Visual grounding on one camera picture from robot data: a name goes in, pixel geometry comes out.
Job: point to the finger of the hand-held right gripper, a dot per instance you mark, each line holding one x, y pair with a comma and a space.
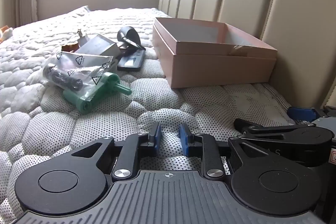
265, 130
302, 114

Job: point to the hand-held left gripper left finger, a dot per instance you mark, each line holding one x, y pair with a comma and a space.
155, 140

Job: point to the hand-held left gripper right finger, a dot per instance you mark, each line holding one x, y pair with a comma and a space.
185, 140

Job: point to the green plastic tool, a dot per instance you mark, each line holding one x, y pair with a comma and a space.
110, 83

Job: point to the pink cardboard box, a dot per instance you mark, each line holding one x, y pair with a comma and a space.
223, 69

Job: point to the black tape dispenser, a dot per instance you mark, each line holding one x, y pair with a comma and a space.
131, 35

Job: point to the black flat electronic device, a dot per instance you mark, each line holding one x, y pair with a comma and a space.
131, 61

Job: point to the white rectangular box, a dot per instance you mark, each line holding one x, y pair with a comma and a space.
98, 45

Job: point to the quilted white mattress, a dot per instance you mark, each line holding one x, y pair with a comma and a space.
39, 129

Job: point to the white power adapter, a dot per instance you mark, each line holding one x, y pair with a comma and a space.
83, 41

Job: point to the small orange item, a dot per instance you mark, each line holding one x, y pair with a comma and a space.
71, 48

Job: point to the orange and white plush toy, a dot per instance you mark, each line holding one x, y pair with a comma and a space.
5, 33

